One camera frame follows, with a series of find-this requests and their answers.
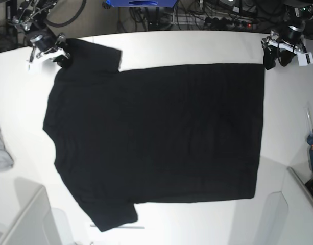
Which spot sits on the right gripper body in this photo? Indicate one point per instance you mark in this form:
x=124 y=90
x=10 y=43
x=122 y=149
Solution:
x=46 y=45

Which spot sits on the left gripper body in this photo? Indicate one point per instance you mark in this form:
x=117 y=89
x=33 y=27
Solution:
x=289 y=38

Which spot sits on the black T-shirt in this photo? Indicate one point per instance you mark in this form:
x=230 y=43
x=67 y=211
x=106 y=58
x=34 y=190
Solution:
x=174 y=134

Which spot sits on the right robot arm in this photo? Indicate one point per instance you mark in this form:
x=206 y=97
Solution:
x=30 y=18

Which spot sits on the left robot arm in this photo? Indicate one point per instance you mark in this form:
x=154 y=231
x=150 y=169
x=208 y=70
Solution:
x=298 y=12

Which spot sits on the black power strip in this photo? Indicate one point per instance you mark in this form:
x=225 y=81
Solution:
x=224 y=22

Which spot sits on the blue plastic bin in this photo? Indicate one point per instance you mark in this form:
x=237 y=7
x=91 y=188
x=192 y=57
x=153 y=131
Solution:
x=141 y=3

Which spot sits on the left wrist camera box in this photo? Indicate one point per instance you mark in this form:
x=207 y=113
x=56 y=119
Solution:
x=305 y=59

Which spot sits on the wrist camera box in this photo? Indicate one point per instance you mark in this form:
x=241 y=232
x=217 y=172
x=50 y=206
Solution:
x=34 y=67
x=305 y=59

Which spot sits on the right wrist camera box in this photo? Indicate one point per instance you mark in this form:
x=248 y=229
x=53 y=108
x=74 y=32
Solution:
x=34 y=67

